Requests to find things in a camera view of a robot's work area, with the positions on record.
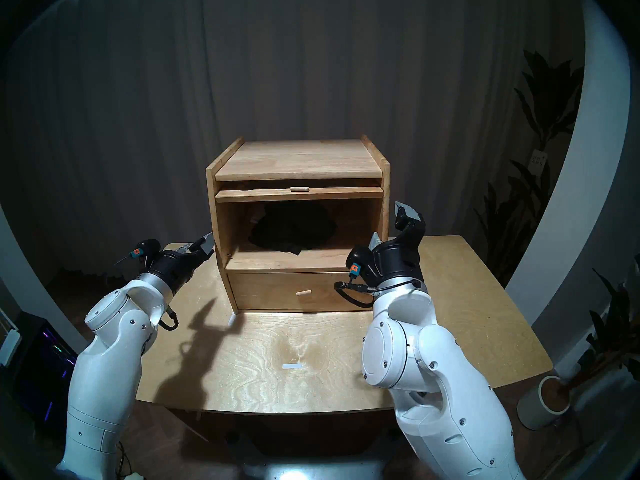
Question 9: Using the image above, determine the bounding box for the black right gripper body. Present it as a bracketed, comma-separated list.
[369, 236, 424, 290]

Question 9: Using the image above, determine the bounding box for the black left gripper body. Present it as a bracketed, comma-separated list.
[147, 251, 204, 295]

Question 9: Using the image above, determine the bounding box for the wooden door with wavy window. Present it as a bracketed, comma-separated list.
[215, 185, 385, 203]

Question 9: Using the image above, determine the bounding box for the black shirt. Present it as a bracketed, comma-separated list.
[248, 202, 338, 256]

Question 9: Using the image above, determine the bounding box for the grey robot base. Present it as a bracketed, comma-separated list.
[245, 456, 396, 480]

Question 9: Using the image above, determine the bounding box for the wooden cabinet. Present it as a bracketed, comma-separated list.
[206, 135, 392, 314]

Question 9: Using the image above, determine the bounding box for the black computer tower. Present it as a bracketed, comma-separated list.
[10, 311, 78, 435]

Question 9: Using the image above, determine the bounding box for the tall dark leafy plant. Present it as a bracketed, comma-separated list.
[475, 49, 586, 285]

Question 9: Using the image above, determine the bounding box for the grey pleated curtain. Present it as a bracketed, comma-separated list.
[0, 0, 586, 285]

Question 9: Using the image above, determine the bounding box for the white round plant pot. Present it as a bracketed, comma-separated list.
[516, 375, 571, 431]

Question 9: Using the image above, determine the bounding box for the small dark potted plant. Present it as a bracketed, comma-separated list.
[570, 256, 640, 385]

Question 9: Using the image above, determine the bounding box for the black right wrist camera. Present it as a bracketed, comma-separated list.
[346, 246, 374, 280]

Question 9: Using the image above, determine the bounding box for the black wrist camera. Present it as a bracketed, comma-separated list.
[127, 239, 162, 266]
[346, 246, 374, 280]

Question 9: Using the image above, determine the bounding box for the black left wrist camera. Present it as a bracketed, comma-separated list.
[127, 239, 162, 266]

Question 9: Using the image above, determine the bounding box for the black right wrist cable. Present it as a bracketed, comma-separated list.
[334, 278, 416, 307]

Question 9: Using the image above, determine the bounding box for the white wall device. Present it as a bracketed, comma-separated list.
[0, 329, 22, 367]

